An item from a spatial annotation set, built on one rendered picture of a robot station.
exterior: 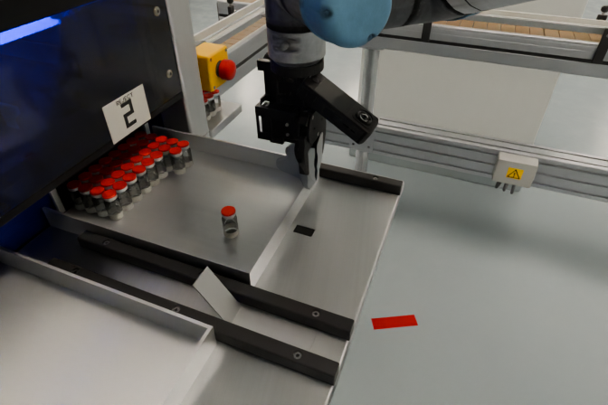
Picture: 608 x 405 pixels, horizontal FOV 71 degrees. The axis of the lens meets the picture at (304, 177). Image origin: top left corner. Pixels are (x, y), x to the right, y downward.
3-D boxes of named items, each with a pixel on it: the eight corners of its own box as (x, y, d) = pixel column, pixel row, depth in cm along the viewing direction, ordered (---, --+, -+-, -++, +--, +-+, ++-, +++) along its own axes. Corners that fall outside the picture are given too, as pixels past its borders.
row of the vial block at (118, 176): (94, 215, 66) (85, 193, 63) (165, 155, 79) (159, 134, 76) (106, 219, 65) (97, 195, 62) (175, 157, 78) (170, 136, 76)
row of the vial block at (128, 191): (106, 219, 65) (97, 195, 62) (175, 157, 78) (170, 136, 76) (118, 222, 64) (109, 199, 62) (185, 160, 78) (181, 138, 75)
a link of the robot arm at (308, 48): (334, 18, 55) (311, 38, 49) (333, 53, 57) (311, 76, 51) (280, 14, 57) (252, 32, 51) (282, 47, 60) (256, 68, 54)
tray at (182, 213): (50, 225, 64) (42, 208, 62) (156, 140, 84) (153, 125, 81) (251, 291, 54) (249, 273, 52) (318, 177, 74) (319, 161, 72)
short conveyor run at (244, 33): (175, 139, 91) (160, 70, 82) (118, 126, 96) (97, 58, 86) (297, 39, 142) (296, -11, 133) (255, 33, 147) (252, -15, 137)
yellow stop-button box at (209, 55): (181, 87, 85) (175, 51, 81) (201, 73, 90) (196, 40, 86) (213, 93, 83) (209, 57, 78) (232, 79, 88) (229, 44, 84)
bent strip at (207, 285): (199, 315, 51) (192, 284, 48) (213, 296, 54) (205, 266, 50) (308, 355, 47) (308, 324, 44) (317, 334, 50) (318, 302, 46)
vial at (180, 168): (171, 174, 74) (166, 152, 72) (178, 166, 76) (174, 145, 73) (181, 176, 74) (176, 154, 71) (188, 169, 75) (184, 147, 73)
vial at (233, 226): (221, 236, 62) (217, 214, 59) (228, 227, 64) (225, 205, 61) (234, 240, 61) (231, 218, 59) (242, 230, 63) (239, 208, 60)
